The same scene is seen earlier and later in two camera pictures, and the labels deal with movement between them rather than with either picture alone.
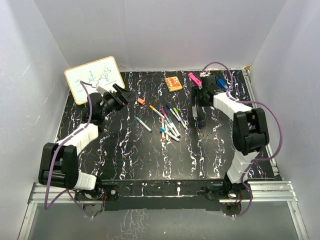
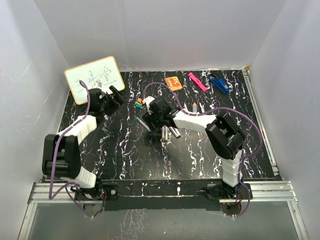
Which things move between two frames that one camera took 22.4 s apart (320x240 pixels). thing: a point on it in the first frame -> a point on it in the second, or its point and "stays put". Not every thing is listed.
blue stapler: (221, 84) stays put
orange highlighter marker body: (194, 111) stays put
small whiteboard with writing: (106, 70) stays put
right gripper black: (197, 91) -> (149, 119)
